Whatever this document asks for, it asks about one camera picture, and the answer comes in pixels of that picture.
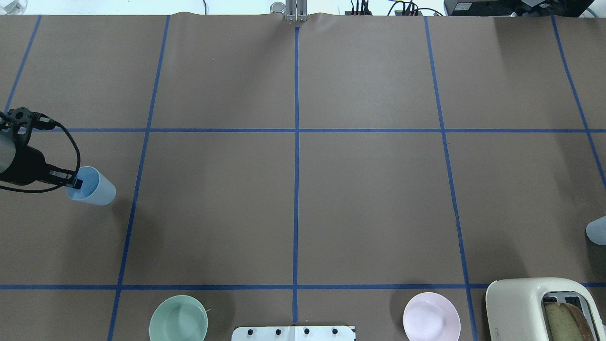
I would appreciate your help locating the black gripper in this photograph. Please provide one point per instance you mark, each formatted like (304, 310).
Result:
(27, 166)

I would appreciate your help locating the light blue cup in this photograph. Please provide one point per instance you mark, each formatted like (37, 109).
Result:
(95, 188)
(596, 231)

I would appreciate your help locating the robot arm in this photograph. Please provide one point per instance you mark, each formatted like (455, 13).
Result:
(6, 140)

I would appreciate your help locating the green bowl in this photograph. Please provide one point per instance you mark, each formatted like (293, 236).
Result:
(179, 318)

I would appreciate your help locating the small metal tin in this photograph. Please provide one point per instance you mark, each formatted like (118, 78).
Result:
(277, 7)

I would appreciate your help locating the pink bowl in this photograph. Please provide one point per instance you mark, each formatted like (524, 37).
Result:
(431, 317)

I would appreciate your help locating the cream toaster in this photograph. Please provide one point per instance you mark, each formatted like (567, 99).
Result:
(515, 307)

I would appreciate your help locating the bread slice in toaster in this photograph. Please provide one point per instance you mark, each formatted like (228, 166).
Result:
(567, 323)

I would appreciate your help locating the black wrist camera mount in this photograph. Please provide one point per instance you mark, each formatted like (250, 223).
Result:
(17, 124)

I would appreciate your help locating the aluminium frame post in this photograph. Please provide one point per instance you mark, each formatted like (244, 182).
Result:
(296, 10)

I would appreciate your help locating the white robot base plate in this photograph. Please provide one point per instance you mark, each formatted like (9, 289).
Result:
(294, 333)

